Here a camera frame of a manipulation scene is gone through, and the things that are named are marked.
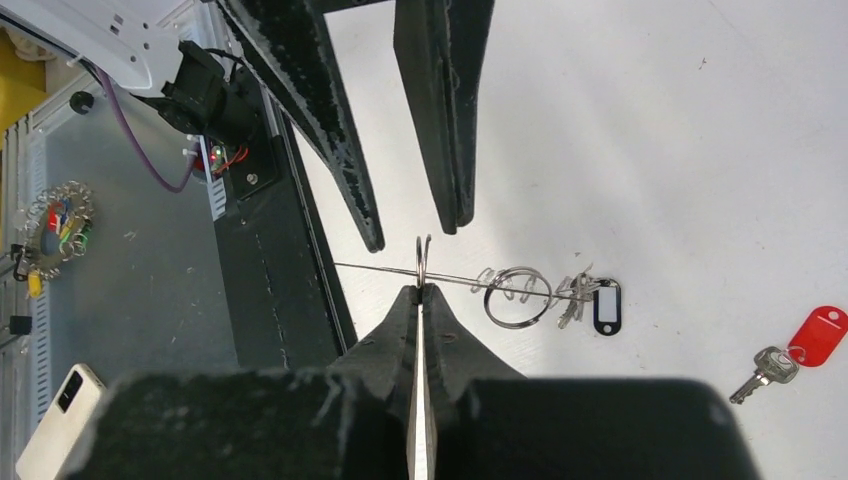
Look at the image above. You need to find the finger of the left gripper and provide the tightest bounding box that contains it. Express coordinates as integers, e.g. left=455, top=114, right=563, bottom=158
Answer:
left=216, top=1, right=385, bottom=253
left=393, top=0, right=495, bottom=235

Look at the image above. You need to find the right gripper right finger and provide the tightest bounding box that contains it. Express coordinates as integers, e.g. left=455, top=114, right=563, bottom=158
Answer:
left=420, top=284, right=760, bottom=479

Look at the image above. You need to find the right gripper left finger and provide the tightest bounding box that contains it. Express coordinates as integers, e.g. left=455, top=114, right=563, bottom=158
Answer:
left=62, top=286, right=420, bottom=479

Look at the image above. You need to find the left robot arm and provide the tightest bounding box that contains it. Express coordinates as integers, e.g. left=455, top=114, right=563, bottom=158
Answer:
left=1, top=1, right=494, bottom=252

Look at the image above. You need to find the left controller board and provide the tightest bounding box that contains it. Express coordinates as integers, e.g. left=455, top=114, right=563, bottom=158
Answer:
left=182, top=134, right=249, bottom=181

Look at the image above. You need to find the white smartphone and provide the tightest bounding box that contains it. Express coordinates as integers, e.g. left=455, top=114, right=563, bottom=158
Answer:
left=15, top=363, right=106, bottom=479

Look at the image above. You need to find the key with red tag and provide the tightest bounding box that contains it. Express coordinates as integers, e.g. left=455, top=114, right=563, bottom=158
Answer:
left=729, top=305, right=847, bottom=405

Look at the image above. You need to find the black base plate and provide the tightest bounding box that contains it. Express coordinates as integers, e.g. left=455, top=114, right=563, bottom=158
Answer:
left=214, top=87, right=357, bottom=369

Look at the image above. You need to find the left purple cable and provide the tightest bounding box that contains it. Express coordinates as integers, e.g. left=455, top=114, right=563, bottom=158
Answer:
left=95, top=66, right=200, bottom=195

